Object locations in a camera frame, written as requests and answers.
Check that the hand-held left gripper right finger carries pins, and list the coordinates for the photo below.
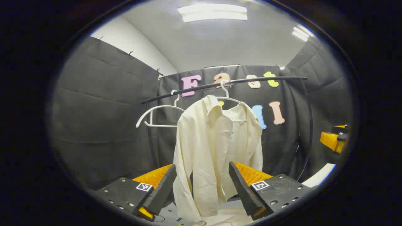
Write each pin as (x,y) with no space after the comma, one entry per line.
(243,191)

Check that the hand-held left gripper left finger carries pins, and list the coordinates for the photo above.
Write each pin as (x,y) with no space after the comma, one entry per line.
(161,191)

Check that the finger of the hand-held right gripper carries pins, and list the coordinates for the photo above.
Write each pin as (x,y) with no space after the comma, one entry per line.
(329,141)
(339,129)

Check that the cream long-sleeved shirt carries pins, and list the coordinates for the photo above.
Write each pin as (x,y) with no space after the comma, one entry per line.
(207,141)

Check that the white plastic hanger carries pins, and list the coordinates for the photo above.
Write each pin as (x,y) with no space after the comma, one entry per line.
(226,94)
(160,126)

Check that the white flat board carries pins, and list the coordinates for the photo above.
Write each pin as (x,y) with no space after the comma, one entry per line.
(320,175)

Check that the black backdrop cloth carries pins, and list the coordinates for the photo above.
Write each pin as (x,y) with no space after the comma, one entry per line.
(100,110)

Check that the small ceiling light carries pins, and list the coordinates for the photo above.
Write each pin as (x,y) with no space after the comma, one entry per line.
(301,34)

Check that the large rectangular ceiling light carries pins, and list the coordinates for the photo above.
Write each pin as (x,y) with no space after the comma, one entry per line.
(212,12)

